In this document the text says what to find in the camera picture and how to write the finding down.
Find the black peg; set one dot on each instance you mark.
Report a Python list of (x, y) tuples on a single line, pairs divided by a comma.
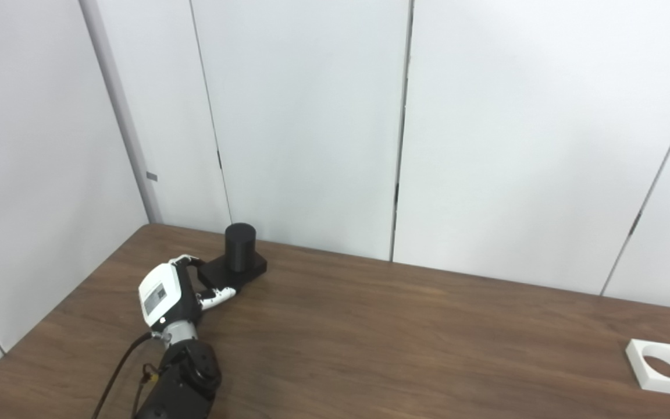
[(240, 250)]

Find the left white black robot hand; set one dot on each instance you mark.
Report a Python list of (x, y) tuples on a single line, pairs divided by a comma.
[(160, 294)]

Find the white square piece with hole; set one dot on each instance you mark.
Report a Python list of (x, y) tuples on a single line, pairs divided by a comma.
[(637, 364)]

